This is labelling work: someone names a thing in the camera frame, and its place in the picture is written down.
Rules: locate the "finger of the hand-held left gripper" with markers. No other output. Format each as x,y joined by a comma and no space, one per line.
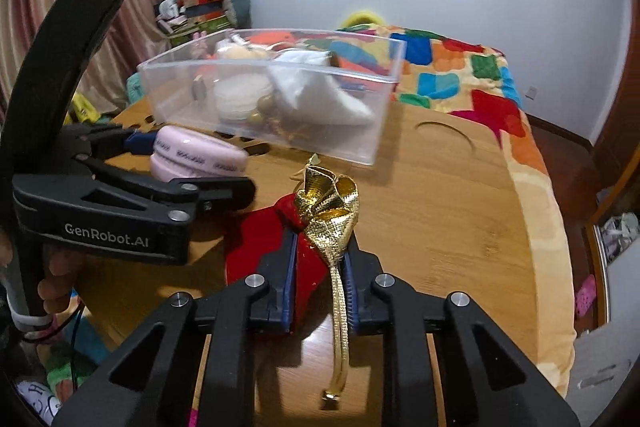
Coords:
140,143
220,194

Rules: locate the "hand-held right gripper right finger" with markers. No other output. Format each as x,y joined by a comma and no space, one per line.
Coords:
350,302

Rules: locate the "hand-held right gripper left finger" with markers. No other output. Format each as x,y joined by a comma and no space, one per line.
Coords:
287,287

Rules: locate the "pink brush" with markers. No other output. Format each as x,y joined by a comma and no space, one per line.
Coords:
200,152

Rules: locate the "red velvet pouch gold trim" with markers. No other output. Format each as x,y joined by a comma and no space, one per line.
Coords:
260,232

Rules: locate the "clear plastic storage box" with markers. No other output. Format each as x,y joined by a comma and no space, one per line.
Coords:
365,127

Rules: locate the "wooden desktop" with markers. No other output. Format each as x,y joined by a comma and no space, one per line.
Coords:
450,217

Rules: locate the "person's left hand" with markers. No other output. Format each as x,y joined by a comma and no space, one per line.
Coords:
60,279

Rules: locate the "yellow cloth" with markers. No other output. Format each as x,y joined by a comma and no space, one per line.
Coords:
82,109

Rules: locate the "green gourd ornament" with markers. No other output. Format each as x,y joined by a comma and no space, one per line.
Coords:
257,118

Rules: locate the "white round container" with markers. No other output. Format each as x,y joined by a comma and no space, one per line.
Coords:
235,99

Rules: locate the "white small device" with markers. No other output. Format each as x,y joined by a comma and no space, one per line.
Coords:
166,10

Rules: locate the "white cloth pouch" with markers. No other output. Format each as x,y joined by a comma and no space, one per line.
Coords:
310,92

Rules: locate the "stack of colourful boxes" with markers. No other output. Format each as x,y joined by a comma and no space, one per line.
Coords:
200,7

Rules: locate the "orange cloth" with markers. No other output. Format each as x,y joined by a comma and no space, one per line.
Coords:
270,38

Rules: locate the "pink clog shoe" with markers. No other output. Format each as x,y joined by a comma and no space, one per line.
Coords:
585,297

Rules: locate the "colourful patchwork blanket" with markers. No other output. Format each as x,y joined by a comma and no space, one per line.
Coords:
500,107

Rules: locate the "white appliance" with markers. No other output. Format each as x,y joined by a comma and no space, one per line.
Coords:
600,367

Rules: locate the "wooden wardrobe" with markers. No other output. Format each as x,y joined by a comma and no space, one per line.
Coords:
617,132

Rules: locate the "white wall socket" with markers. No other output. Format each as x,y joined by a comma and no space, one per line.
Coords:
531,93

